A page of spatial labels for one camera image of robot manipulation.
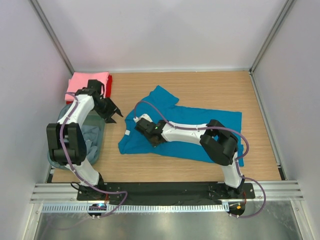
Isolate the pink folded t shirt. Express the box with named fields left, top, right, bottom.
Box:
left=64, top=71, right=110, bottom=103

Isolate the right aluminium corner post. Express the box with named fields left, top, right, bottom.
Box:
left=249, top=0, right=298, bottom=75

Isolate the teal mesh laundry basket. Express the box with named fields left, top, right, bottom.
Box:
left=47, top=103, right=106, bottom=171

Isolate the grey t shirt in basket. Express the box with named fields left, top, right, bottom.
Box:
left=81, top=125, right=101, bottom=165

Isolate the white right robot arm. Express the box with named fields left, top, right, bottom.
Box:
left=133, top=115, right=245, bottom=198

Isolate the aluminium corner post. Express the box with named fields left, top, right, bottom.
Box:
left=28, top=0, right=75, bottom=74
left=249, top=0, right=298, bottom=75

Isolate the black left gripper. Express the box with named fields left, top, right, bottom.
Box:
left=93, top=97, right=122, bottom=124

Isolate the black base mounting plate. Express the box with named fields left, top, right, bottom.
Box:
left=71, top=182, right=256, bottom=206

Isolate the white slotted cable duct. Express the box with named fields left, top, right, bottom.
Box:
left=42, top=202, right=229, bottom=214

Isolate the red folded t shirt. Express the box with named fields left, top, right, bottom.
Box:
left=65, top=74, right=113, bottom=105

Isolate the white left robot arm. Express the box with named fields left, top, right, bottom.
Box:
left=46, top=79, right=122, bottom=200

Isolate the left aluminium corner post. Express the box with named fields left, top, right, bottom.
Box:
left=28, top=0, right=75, bottom=74

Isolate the aluminium frame rail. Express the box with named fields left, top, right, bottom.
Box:
left=30, top=180, right=304, bottom=203

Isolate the blue t shirt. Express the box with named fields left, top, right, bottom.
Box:
left=118, top=86, right=243, bottom=163

